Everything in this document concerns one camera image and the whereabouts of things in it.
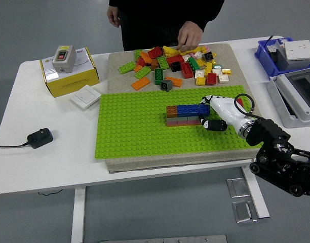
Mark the person's left hand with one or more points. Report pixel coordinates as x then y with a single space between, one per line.
191 35

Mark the person's right hand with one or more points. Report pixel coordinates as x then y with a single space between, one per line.
114 16

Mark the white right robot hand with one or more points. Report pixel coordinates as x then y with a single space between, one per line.
226 108

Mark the small blue square brick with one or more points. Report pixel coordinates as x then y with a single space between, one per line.
204 110

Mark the black brick with round hole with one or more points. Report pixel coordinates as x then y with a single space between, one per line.
208 57

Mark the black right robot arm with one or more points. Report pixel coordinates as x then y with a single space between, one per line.
269 134

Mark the person's left forearm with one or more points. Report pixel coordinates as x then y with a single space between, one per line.
210 15

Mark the yellow flat brick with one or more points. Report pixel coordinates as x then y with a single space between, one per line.
204 49

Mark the small pink brick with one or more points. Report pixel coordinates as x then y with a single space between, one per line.
207 47
192 55

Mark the white square brick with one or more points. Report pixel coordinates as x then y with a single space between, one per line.
198 54
187 58
223 79
217 72
199 74

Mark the yellow square brick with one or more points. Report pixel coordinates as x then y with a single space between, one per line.
201 62
201 81
209 66

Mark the red long brick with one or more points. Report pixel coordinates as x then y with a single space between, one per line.
155 52
175 59
187 70

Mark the sage green brick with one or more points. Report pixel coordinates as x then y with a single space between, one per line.
193 118
177 119

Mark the black square brick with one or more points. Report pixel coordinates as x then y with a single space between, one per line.
175 66

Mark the gold shiny flat brick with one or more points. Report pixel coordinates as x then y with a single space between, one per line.
226 72

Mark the lime green long brick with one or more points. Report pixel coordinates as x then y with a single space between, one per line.
162 62
137 54
142 72
127 67

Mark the orange long brick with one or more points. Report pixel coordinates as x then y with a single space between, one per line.
175 81
141 83

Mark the brown square brick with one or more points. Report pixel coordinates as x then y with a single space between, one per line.
172 111

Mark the dark grey square brick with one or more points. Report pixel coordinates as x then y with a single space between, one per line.
166 86

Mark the small orange brick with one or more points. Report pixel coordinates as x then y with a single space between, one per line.
137 68

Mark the green studded baseplate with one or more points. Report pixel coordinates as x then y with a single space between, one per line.
132 131

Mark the person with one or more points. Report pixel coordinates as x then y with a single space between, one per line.
157 22

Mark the blue plastic bin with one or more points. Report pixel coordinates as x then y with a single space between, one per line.
262 58

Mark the grey-brown foam mat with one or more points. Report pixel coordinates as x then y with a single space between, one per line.
113 83

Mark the yellow and white cardboard box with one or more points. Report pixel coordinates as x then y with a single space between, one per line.
71 81

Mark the white and orange device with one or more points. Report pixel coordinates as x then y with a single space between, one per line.
275 46

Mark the metal floor hatch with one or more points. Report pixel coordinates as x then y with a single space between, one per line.
237 187
243 212

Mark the grey block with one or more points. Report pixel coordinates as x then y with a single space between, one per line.
299 64

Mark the white table leg with foot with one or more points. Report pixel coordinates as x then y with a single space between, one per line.
256 202

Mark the black power adapter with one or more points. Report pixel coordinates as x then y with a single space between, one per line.
39 138

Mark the long metal floor plate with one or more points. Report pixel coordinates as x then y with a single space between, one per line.
162 239

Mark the grey push-button switch box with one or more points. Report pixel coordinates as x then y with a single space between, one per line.
63 58

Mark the grey electrical enclosure box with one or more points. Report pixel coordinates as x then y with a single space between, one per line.
296 101

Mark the white wall switch panel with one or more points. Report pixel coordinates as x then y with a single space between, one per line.
85 97

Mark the white wall socket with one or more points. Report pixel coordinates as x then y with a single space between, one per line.
298 50

